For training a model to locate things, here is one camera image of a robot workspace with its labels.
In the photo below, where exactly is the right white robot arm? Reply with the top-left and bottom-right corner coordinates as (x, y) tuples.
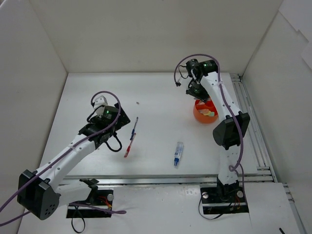
(186, 59), (250, 201)

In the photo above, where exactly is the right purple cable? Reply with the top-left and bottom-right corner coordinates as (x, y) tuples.
(174, 54), (244, 203)

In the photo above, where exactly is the blue pen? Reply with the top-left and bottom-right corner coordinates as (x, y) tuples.
(130, 117), (139, 141)

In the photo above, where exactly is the yellow highlighter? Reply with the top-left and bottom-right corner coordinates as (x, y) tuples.
(199, 109), (215, 117)

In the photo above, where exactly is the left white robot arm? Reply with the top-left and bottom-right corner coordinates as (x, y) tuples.
(17, 103), (130, 220)

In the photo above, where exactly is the red pen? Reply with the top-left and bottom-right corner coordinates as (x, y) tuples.
(124, 133), (137, 158)

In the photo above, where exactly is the orange round container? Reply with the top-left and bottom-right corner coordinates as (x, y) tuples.
(193, 99), (218, 124)

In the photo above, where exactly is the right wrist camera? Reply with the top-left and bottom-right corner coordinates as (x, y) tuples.
(175, 77), (184, 87)

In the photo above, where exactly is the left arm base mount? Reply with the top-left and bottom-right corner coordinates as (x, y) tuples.
(66, 189), (114, 219)

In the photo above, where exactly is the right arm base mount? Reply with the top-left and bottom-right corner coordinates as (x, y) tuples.
(199, 187), (249, 215)

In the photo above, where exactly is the aluminium rail frame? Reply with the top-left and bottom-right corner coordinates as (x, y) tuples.
(36, 72), (305, 234)

